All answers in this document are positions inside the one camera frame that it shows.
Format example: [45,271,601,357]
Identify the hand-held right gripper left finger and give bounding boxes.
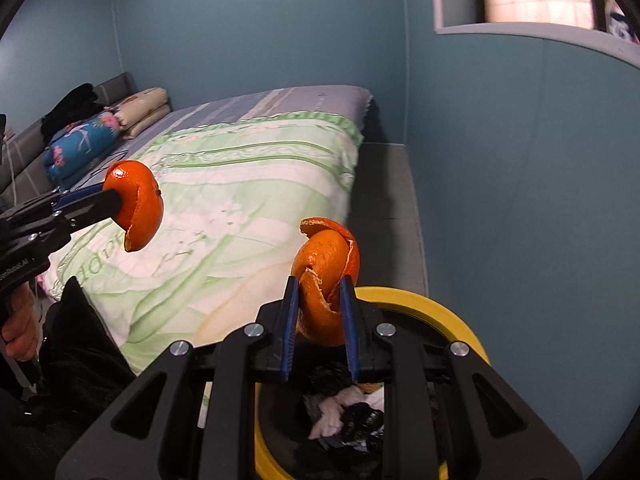
[55,276,301,480]

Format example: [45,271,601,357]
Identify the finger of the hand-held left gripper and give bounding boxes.
[51,183,109,209]
[54,189,124,231]

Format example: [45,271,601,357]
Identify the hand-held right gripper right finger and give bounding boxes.
[340,275,584,480]

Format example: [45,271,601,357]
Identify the orange peel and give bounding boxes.
[290,217,361,347]
[103,160,165,254]

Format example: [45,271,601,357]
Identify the yellow round trash bin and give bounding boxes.
[252,286,492,480]

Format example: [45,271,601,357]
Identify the black plastic bag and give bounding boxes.
[340,402,386,449]

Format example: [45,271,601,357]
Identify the white knotted bag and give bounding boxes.
[307,399,352,442]

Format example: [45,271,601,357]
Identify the person's left hand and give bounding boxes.
[0,287,44,362]

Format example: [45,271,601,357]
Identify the blue floral folded quilt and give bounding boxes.
[42,111,124,186]

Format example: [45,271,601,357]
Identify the pink cloth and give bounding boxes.
[37,270,64,302]

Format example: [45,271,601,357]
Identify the black clothing pile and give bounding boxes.
[40,83,101,144]

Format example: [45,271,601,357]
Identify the beige pillows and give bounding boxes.
[114,87,172,140]

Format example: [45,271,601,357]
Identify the person's black clothing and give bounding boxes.
[0,275,142,480]

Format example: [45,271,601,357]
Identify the green patterned blanket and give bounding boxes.
[50,111,364,377]

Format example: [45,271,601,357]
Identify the bed with striped sheet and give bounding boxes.
[37,85,376,377]

